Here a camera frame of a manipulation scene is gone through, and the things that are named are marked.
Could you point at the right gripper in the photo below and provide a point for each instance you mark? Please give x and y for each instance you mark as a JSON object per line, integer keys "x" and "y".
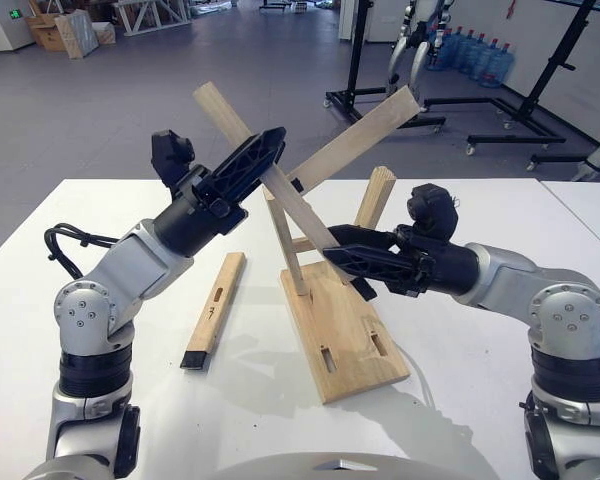
{"x": 450, "y": 270}

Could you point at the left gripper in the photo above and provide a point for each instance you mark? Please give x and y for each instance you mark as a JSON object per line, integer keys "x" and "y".
{"x": 190, "y": 225}

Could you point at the wooden leg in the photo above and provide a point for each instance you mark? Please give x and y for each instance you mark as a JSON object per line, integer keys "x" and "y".
{"x": 217, "y": 310}
{"x": 375, "y": 195}
{"x": 217, "y": 107}
{"x": 289, "y": 237}
{"x": 360, "y": 130}

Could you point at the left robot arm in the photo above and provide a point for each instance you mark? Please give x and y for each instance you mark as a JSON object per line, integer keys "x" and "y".
{"x": 130, "y": 265}

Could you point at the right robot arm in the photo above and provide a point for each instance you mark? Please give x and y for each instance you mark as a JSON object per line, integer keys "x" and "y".
{"x": 520, "y": 280}

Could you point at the wooden cross bar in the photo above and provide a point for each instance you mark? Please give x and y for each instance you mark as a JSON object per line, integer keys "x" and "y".
{"x": 305, "y": 245}

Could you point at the wooden seat board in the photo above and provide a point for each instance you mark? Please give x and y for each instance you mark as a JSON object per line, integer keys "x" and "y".
{"x": 345, "y": 340}

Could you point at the black wheeled rack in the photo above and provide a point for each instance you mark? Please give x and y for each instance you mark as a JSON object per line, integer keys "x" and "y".
{"x": 555, "y": 65}
{"x": 355, "y": 50}

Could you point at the wrapped grey box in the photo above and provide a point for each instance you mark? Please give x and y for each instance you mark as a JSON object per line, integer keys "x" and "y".
{"x": 80, "y": 32}

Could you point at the blue water bottle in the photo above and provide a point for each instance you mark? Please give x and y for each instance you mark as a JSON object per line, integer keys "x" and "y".
{"x": 497, "y": 67}
{"x": 482, "y": 57}
{"x": 450, "y": 50}
{"x": 467, "y": 50}

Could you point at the cardboard box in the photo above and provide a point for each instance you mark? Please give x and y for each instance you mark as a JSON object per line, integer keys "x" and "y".
{"x": 45, "y": 32}

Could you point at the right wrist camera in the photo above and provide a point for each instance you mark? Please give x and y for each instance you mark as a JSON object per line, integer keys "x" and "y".
{"x": 432, "y": 212}

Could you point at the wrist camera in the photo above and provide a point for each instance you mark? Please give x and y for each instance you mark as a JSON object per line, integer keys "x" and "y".
{"x": 432, "y": 212}
{"x": 170, "y": 155}

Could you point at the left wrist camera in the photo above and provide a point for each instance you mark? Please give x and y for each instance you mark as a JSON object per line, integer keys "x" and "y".
{"x": 170, "y": 155}

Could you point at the white truss frame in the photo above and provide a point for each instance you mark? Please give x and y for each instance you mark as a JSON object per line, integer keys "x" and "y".
{"x": 150, "y": 15}

